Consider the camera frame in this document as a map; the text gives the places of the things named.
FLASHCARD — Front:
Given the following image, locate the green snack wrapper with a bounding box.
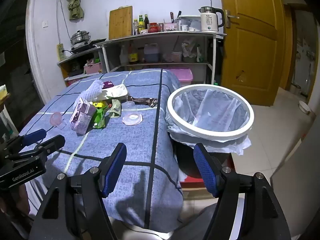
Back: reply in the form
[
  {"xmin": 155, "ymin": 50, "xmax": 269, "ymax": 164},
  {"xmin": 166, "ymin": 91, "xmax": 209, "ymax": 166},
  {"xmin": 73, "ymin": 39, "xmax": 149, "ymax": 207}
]
[{"xmin": 93, "ymin": 105, "xmax": 108, "ymax": 129}]

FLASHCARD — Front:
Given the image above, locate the clear plastic lid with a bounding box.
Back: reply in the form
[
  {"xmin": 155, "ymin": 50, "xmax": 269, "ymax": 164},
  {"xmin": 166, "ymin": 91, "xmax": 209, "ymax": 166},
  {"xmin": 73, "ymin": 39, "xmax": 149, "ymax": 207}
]
[{"xmin": 122, "ymin": 114, "xmax": 143, "ymax": 125}]

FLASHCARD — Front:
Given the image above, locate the purple milk carton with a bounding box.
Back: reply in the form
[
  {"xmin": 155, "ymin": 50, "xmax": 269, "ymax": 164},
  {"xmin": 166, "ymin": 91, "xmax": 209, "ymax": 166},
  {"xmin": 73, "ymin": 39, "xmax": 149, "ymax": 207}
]
[{"xmin": 69, "ymin": 97, "xmax": 97, "ymax": 133}]

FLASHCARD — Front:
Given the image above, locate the green paper wrapper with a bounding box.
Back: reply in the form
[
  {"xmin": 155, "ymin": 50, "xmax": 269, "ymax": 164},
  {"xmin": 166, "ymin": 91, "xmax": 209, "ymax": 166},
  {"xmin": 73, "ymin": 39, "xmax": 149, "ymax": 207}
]
[{"xmin": 109, "ymin": 99, "xmax": 122, "ymax": 118}]

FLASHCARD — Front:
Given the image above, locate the white-rimmed trash bin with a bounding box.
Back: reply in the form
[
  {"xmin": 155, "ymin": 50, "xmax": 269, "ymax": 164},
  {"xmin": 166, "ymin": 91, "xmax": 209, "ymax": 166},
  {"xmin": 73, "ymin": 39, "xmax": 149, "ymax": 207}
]
[{"xmin": 166, "ymin": 84, "xmax": 255, "ymax": 180}]

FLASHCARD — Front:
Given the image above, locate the red plastic stool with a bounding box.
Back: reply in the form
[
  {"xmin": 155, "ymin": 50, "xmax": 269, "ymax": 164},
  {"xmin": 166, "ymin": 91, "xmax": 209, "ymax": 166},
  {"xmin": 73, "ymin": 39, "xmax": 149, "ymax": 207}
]
[{"xmin": 179, "ymin": 152, "xmax": 237, "ymax": 189}]

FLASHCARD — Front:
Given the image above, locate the bundle of plastic bags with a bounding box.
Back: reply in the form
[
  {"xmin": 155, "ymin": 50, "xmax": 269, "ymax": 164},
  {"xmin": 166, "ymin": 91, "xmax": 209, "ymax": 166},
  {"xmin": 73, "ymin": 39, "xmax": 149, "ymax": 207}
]
[{"xmin": 181, "ymin": 40, "xmax": 203, "ymax": 63}]

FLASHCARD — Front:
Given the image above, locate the clear domed plastic cup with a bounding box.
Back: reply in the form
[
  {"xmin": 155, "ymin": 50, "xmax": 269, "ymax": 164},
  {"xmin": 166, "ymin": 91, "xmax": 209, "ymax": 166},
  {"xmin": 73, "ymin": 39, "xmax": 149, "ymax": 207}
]
[{"xmin": 124, "ymin": 101, "xmax": 138, "ymax": 112}]

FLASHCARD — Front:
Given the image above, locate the purple plastic jug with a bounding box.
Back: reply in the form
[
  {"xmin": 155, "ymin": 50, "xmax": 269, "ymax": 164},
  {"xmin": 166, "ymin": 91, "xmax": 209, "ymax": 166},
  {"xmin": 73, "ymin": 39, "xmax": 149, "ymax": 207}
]
[{"xmin": 144, "ymin": 44, "xmax": 160, "ymax": 63}]

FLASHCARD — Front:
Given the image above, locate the yellow-labelled oil bottle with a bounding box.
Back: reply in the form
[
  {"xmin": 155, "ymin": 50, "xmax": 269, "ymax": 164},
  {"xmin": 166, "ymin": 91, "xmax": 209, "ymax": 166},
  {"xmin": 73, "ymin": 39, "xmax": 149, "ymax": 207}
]
[{"xmin": 128, "ymin": 44, "xmax": 139, "ymax": 64}]

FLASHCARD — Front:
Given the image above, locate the white paper pouch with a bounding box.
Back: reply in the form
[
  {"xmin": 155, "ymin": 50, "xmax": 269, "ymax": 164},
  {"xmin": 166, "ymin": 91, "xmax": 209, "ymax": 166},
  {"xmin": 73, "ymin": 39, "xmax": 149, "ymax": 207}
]
[{"xmin": 99, "ymin": 84, "xmax": 128, "ymax": 99}]

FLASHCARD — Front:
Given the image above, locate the pink woven basket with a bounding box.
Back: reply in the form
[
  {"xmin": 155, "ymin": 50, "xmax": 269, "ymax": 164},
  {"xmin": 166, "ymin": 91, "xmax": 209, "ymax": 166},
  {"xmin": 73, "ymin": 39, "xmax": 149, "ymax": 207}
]
[{"xmin": 84, "ymin": 62, "xmax": 102, "ymax": 75}]

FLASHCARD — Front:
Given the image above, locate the steel steamer pot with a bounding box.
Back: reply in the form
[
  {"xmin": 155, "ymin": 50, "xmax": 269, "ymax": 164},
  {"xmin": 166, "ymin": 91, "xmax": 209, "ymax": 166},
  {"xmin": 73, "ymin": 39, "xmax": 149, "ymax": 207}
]
[{"xmin": 70, "ymin": 30, "xmax": 90, "ymax": 46}]

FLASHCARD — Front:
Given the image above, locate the metal shelf rack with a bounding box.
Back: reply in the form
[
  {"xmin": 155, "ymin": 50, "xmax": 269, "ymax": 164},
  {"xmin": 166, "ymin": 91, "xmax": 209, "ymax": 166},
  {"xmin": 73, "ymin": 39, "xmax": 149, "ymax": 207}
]
[{"xmin": 94, "ymin": 31, "xmax": 227, "ymax": 85}]

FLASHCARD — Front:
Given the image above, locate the wooden shelf unit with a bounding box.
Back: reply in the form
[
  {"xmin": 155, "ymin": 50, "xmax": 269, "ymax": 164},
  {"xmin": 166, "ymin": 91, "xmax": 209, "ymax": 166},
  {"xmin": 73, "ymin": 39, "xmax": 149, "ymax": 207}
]
[{"xmin": 57, "ymin": 46, "xmax": 105, "ymax": 88}]

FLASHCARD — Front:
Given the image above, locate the white purple packaging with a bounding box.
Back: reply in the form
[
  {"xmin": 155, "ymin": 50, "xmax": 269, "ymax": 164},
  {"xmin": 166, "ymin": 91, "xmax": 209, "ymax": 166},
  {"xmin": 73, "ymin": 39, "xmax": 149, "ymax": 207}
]
[{"xmin": 79, "ymin": 79, "xmax": 104, "ymax": 100}]

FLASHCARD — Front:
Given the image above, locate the clear lidded storage box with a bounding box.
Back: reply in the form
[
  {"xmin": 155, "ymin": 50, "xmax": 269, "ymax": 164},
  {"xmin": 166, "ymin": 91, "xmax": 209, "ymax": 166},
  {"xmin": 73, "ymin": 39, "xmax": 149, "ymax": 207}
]
[{"xmin": 178, "ymin": 15, "xmax": 202, "ymax": 32}]

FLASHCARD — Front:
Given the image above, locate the white floor bowl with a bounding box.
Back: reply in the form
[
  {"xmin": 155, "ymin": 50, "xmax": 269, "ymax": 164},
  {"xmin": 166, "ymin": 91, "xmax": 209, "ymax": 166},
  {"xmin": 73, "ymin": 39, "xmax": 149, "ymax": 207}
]
[{"xmin": 299, "ymin": 100, "xmax": 311, "ymax": 114}]

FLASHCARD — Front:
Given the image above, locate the yellow wooden door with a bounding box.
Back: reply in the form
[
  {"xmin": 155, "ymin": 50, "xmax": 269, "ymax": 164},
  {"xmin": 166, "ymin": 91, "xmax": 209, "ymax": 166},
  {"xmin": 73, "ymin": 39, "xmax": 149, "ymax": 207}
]
[{"xmin": 219, "ymin": 0, "xmax": 285, "ymax": 107}]

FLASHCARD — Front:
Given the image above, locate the pink utensil box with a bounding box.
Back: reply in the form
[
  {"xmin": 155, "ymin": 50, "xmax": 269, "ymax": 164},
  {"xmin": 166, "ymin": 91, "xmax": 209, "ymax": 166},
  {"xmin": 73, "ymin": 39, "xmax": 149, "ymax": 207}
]
[{"xmin": 164, "ymin": 21, "xmax": 179, "ymax": 32}]

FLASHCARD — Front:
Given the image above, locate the brown snack wrapper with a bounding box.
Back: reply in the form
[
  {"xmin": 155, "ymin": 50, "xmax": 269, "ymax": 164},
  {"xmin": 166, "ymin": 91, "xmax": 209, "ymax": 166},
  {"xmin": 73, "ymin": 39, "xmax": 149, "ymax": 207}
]
[{"xmin": 126, "ymin": 95, "xmax": 158, "ymax": 108}]

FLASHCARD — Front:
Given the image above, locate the hanging green cloth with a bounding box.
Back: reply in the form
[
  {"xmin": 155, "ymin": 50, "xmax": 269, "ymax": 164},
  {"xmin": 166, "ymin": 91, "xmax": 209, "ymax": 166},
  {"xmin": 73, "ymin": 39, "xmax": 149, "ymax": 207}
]
[{"xmin": 64, "ymin": 0, "xmax": 84, "ymax": 20}]

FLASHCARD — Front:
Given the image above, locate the white rimmed trash bin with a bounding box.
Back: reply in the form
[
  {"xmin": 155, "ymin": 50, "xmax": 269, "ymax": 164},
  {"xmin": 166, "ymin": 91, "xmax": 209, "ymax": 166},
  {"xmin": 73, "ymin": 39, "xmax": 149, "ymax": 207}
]
[{"xmin": 166, "ymin": 87, "xmax": 252, "ymax": 156}]

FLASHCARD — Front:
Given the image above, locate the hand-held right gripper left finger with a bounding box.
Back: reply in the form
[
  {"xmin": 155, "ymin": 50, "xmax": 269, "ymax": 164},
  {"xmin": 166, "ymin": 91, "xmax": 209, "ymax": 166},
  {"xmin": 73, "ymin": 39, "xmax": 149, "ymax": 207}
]
[{"xmin": 29, "ymin": 142, "xmax": 128, "ymax": 240}]

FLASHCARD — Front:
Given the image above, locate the white appliance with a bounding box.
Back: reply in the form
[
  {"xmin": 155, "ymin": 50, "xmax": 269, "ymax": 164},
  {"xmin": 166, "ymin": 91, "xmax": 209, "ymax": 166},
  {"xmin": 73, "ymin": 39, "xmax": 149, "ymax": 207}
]
[{"xmin": 292, "ymin": 37, "xmax": 315, "ymax": 95}]

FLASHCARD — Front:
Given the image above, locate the white electric kettle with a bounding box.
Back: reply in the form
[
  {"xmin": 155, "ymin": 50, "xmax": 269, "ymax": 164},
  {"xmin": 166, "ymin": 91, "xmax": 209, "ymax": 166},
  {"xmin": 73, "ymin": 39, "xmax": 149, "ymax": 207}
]
[{"xmin": 199, "ymin": 6, "xmax": 225, "ymax": 33}]

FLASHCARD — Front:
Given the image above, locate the clear pink plastic cup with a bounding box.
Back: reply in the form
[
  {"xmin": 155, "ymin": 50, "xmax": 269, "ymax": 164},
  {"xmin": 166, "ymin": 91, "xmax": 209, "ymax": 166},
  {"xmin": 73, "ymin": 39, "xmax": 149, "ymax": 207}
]
[{"xmin": 50, "ymin": 112, "xmax": 67, "ymax": 130}]

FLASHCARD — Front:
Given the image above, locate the grey wall cable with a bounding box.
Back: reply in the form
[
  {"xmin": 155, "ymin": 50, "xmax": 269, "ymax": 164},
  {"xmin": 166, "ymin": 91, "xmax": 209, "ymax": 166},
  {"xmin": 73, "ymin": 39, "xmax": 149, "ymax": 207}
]
[{"xmin": 56, "ymin": 0, "xmax": 72, "ymax": 45}]

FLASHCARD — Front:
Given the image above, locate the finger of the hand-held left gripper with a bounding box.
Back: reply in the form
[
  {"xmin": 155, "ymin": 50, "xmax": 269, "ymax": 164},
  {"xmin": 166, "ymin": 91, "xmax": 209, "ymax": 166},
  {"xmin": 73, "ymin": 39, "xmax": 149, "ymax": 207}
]
[
  {"xmin": 4, "ymin": 129, "xmax": 47, "ymax": 153},
  {"xmin": 9, "ymin": 134, "xmax": 66, "ymax": 161}
]

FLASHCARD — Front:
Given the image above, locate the pink storage bin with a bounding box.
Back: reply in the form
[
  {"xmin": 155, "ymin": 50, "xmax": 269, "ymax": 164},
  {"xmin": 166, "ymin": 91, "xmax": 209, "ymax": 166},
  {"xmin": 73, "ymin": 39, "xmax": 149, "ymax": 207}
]
[{"xmin": 165, "ymin": 68, "xmax": 193, "ymax": 85}]

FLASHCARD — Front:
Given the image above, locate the white plastic bottle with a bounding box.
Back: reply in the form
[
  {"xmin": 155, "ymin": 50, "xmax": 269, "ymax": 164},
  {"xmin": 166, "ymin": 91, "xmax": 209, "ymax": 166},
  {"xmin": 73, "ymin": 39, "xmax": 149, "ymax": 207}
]
[{"xmin": 119, "ymin": 45, "xmax": 129, "ymax": 65}]

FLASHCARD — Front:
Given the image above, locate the blue checked tablecloth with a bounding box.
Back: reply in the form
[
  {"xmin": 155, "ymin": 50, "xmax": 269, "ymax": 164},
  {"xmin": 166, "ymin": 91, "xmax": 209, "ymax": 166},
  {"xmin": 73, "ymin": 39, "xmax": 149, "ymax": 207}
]
[{"xmin": 19, "ymin": 69, "xmax": 184, "ymax": 233}]

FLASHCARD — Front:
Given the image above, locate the metal door handle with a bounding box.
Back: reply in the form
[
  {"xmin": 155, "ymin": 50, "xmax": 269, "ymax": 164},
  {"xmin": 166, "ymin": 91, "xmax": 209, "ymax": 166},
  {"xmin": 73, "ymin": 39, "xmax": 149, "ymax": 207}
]
[{"xmin": 224, "ymin": 9, "xmax": 240, "ymax": 28}]

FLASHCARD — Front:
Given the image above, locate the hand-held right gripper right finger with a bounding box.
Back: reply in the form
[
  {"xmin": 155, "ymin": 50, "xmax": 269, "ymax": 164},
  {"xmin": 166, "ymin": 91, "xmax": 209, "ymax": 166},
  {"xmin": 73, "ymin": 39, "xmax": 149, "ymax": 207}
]
[{"xmin": 193, "ymin": 142, "xmax": 292, "ymax": 240}]

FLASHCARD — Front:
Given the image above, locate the black induction cooker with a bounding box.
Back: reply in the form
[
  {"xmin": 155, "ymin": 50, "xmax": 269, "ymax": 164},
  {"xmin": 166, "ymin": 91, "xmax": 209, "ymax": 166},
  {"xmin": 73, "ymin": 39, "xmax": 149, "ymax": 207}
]
[{"xmin": 70, "ymin": 38, "xmax": 107, "ymax": 53}]

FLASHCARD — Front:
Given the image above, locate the wooden cutting board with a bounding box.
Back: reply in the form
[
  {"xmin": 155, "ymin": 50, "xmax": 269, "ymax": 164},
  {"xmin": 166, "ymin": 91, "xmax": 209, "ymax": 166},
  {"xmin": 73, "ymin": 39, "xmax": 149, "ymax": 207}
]
[{"xmin": 109, "ymin": 6, "xmax": 133, "ymax": 40}]

